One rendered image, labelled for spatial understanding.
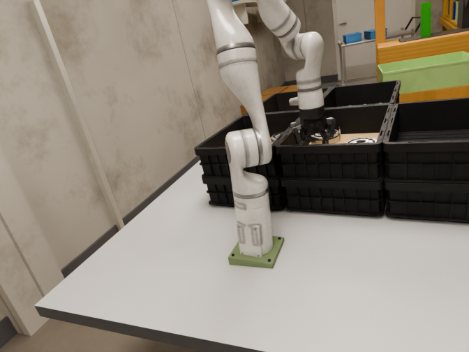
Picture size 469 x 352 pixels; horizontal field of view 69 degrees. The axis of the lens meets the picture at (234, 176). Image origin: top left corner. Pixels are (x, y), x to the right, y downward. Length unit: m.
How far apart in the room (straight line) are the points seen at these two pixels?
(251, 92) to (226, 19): 0.17
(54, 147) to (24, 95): 0.34
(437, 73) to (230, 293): 2.31
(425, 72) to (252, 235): 2.16
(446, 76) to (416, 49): 0.57
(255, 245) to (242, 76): 0.42
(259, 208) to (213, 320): 0.28
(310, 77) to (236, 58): 0.29
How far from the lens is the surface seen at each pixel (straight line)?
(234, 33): 0.81
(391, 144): 0.95
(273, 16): 0.93
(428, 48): 3.34
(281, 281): 0.86
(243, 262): 0.92
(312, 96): 1.02
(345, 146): 0.97
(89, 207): 2.58
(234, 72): 0.80
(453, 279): 0.88
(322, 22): 7.18
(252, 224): 0.87
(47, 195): 2.38
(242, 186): 0.81
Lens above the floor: 1.26
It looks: 22 degrees down
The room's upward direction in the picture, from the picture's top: 12 degrees counter-clockwise
